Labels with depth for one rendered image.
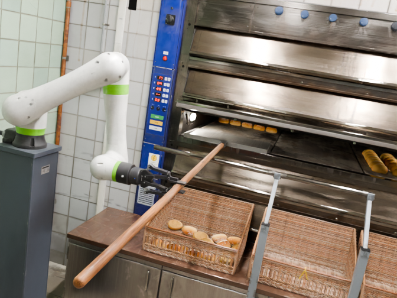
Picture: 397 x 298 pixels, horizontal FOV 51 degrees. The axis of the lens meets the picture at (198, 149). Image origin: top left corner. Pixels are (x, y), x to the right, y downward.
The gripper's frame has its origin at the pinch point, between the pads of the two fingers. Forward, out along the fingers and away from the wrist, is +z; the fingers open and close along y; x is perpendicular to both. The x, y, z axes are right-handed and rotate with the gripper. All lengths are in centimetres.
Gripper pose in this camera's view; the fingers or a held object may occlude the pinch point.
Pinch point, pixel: (177, 186)
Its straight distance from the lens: 173.2
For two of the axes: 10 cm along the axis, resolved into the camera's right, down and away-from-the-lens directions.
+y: -1.6, 9.6, 2.2
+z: 9.5, 2.1, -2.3
